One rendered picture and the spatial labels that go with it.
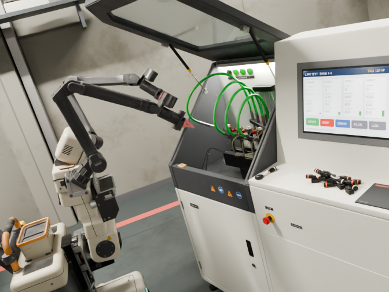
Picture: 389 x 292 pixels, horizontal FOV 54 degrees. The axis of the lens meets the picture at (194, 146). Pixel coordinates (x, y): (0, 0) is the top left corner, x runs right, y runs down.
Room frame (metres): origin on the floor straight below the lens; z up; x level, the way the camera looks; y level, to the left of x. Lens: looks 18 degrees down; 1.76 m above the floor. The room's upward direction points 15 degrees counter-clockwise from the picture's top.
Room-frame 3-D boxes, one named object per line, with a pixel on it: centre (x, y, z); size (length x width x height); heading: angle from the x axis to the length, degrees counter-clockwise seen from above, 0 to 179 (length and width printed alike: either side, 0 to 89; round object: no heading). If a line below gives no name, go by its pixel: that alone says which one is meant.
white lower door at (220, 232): (1.94, -0.01, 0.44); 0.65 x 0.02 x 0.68; 34
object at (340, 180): (1.40, -0.51, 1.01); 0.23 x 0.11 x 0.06; 34
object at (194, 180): (1.95, -0.02, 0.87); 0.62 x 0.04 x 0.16; 34
